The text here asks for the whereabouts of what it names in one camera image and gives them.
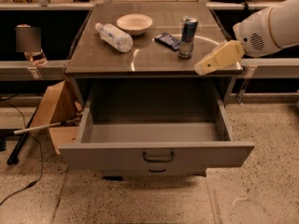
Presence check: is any dark blue snack packet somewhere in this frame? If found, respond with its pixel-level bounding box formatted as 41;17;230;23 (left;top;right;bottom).
154;32;181;51

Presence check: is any grey metal drawer cabinet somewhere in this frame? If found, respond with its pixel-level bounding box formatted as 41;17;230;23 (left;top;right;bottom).
64;1;245;182

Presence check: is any open grey top drawer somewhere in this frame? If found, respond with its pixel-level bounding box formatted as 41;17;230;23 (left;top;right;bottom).
59;78;254;176

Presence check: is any black top drawer handle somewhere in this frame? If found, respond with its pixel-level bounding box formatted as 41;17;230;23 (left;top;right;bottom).
142;151;175;163

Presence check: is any black lower drawer handle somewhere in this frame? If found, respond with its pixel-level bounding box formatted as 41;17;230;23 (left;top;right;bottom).
149;169;166;173

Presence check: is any wooden box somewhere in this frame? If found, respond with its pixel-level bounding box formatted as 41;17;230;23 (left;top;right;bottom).
30;80;82;154

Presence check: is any white ceramic bowl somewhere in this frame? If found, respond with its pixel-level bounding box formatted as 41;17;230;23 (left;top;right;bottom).
117;14;152;35

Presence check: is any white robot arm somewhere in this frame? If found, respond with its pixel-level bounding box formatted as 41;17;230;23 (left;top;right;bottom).
194;0;299;76

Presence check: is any blue silver redbull can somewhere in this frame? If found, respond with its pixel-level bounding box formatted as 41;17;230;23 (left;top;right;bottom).
178;16;198;59

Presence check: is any white stick with black handle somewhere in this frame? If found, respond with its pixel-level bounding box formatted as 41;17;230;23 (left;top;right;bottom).
0;118;81;138

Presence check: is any black bar on floor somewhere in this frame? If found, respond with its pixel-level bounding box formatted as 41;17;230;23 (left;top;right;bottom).
6;106;39;166

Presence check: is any black drawer handle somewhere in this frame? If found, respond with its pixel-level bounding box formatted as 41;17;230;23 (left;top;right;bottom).
149;169;166;173
142;151;175;163

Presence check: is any black floor cable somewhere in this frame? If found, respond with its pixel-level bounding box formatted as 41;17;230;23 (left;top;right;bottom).
0;93;44;206

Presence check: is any person in background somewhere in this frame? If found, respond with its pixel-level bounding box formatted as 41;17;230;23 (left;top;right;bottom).
15;24;48;67

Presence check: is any clear plastic water bottle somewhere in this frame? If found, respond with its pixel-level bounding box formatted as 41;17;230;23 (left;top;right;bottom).
95;23;133;53

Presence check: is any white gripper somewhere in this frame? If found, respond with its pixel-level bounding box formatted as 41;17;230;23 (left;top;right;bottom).
194;7;279;76

